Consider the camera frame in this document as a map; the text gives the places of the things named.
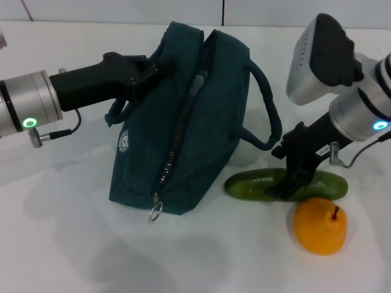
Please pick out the green cucumber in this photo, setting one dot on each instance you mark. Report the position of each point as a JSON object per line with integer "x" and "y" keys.
{"x": 250, "y": 184}

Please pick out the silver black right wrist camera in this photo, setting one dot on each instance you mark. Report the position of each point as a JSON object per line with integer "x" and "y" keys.
{"x": 327, "y": 55}

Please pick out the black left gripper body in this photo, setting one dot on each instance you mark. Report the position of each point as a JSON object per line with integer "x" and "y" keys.
{"x": 91, "y": 84}

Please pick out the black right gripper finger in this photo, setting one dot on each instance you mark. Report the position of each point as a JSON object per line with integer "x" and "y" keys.
{"x": 293, "y": 183}
{"x": 287, "y": 143}

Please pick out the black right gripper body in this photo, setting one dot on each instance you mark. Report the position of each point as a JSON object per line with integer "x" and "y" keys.
{"x": 317, "y": 140}

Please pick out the dark teal insulated lunch bag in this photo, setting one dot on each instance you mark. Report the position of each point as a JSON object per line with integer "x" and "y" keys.
{"x": 210, "y": 122}

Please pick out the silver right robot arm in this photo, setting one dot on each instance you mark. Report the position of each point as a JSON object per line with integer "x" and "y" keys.
{"x": 363, "y": 107}

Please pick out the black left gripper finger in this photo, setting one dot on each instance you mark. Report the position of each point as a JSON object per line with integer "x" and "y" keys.
{"x": 149, "y": 79}
{"x": 140, "y": 61}

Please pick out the orange-yellow pear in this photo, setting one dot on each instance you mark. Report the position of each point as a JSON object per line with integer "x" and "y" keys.
{"x": 317, "y": 227}

